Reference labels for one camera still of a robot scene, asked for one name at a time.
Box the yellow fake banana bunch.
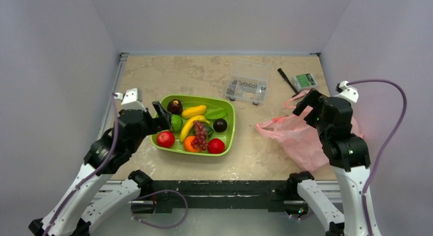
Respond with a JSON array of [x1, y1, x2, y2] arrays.
[[179, 115, 210, 143]]

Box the pink plastic bag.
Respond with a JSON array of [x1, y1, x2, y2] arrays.
[[256, 91, 370, 172]]

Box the red fake grape bunch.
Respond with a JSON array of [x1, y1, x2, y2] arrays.
[[191, 121, 209, 152]]

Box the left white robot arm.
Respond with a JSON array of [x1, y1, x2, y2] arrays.
[[28, 100, 172, 235]]

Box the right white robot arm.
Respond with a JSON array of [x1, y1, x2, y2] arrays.
[[285, 89, 381, 235]]

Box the dark red fake apple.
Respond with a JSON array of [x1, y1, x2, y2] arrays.
[[166, 99, 183, 115]]

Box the red fake apple left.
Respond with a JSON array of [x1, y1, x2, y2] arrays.
[[156, 131, 176, 149]]

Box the yellow fake fruit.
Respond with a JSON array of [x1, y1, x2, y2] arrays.
[[181, 105, 207, 119]]

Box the orange fake fruit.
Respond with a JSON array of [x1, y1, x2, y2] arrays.
[[183, 136, 199, 153]]

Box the dark green fake avocado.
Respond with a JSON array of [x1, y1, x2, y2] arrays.
[[204, 124, 215, 138]]

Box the green fake starfruit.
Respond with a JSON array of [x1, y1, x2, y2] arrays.
[[204, 108, 227, 120]]

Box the red fake apple right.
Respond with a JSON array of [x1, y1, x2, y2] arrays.
[[207, 138, 226, 154]]

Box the small green labelled box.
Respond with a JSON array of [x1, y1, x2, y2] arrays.
[[293, 73, 319, 91]]

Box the green plastic tray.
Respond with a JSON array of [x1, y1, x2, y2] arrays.
[[151, 95, 236, 156]]

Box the clear plastic screw box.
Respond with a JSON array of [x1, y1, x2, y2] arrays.
[[225, 59, 270, 105]]

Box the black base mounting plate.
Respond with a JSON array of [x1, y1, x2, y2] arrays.
[[131, 180, 312, 216]]

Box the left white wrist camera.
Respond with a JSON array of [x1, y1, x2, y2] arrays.
[[114, 88, 147, 112]]

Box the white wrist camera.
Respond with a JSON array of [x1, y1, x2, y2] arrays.
[[334, 81, 359, 105], [114, 88, 147, 112]]

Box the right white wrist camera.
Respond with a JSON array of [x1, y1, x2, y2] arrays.
[[334, 81, 359, 105]]

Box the black T-handle tool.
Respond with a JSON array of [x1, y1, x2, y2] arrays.
[[277, 68, 299, 96]]

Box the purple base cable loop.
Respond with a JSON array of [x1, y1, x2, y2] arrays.
[[130, 190, 189, 229]]

